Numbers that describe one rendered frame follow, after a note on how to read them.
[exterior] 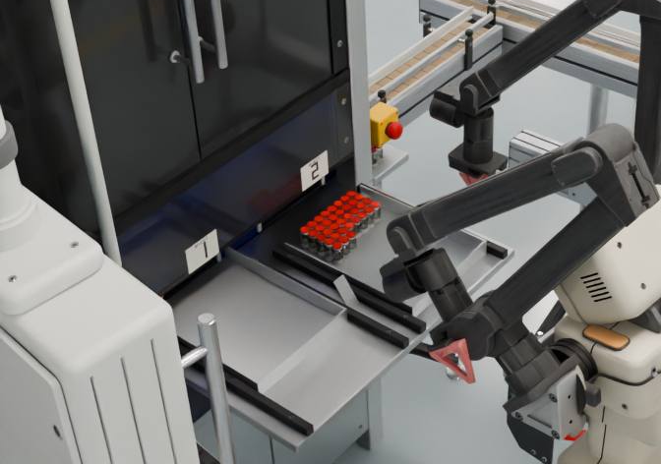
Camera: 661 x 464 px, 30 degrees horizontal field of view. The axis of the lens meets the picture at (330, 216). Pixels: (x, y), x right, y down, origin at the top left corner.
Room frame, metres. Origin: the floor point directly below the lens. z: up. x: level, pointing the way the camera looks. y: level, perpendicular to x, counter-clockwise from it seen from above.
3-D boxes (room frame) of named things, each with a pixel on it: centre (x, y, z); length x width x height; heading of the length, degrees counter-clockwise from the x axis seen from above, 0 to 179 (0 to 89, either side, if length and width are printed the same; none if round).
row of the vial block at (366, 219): (2.08, -0.05, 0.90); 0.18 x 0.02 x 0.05; 138
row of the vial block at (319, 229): (2.11, -0.01, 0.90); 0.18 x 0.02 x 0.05; 138
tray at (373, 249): (2.03, -0.11, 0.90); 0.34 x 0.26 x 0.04; 48
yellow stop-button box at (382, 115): (2.36, -0.12, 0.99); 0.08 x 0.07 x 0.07; 47
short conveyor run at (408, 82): (2.66, -0.21, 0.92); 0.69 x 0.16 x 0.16; 137
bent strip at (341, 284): (1.84, -0.06, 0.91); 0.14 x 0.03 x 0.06; 46
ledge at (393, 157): (2.40, -0.10, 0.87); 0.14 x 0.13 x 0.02; 47
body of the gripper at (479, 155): (1.95, -0.29, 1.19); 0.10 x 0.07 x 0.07; 47
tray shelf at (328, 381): (1.92, 0.03, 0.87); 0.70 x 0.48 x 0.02; 137
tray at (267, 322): (1.84, 0.19, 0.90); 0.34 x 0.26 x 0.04; 47
